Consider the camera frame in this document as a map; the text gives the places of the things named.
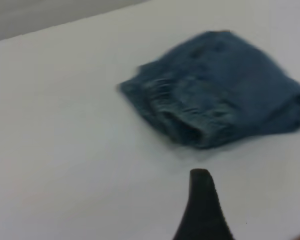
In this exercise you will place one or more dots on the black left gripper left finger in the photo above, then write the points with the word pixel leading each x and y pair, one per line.
pixel 202 212

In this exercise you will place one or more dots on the blue denim shorts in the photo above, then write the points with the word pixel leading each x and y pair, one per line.
pixel 215 87

